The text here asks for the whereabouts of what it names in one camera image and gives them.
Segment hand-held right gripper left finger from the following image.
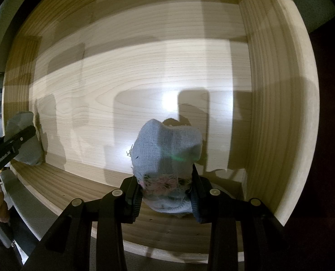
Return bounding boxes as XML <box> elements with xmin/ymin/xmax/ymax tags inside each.
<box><xmin>22</xmin><ymin>175</ymin><xmax>142</xmax><ymax>271</ymax></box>

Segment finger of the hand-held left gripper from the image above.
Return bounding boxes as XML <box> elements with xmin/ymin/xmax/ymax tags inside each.
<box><xmin>3</xmin><ymin>126</ymin><xmax>37</xmax><ymax>152</ymax></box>

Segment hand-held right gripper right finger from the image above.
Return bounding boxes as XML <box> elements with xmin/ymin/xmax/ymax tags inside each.
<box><xmin>191</xmin><ymin>165</ymin><xmax>298</xmax><ymax>271</ymax></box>

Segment grey-blue underwear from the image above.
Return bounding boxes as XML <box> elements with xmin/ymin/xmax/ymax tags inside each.
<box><xmin>6</xmin><ymin>111</ymin><xmax>45</xmax><ymax>166</ymax></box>

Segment light blue underwear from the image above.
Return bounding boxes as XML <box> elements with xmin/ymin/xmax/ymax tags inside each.
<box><xmin>126</xmin><ymin>119</ymin><xmax>203</xmax><ymax>216</ymax></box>

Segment light wooden drawer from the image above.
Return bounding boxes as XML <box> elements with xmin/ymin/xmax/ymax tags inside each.
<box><xmin>1</xmin><ymin>0</ymin><xmax>319</xmax><ymax>263</ymax></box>

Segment grey-green cloth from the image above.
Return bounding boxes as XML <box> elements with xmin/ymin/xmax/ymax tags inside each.
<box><xmin>0</xmin><ymin>171</ymin><xmax>61</xmax><ymax>263</ymax></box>

